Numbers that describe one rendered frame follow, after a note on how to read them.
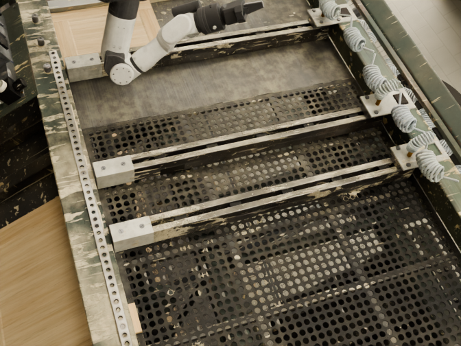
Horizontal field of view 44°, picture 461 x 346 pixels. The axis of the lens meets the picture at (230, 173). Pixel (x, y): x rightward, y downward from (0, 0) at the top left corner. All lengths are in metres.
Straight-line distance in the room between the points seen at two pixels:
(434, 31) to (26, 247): 6.50
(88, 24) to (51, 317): 1.15
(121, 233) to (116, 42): 0.60
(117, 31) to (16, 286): 0.98
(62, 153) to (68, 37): 0.58
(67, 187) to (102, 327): 0.48
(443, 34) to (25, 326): 6.65
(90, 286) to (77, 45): 1.02
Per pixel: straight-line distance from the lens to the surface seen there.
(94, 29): 2.43
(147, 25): 2.45
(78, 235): 1.82
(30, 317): 2.16
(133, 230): 1.79
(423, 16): 8.12
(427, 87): 2.84
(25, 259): 2.25
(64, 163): 1.97
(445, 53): 7.74
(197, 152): 1.96
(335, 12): 2.43
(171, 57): 2.28
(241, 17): 1.85
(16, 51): 2.36
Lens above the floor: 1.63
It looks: 10 degrees down
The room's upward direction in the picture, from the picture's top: 62 degrees clockwise
